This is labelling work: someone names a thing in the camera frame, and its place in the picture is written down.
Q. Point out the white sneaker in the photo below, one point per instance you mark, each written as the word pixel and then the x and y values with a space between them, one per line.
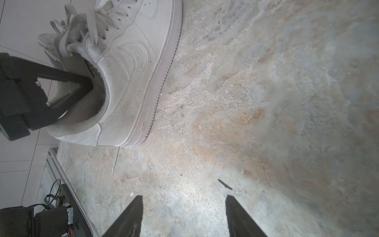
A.
pixel 126 48

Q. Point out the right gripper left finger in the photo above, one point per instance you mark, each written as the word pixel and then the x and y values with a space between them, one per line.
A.
pixel 129 223

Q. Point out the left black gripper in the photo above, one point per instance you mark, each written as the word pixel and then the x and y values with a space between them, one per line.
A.
pixel 23 100

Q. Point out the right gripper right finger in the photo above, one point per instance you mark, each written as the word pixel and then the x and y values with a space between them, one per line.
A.
pixel 240 223

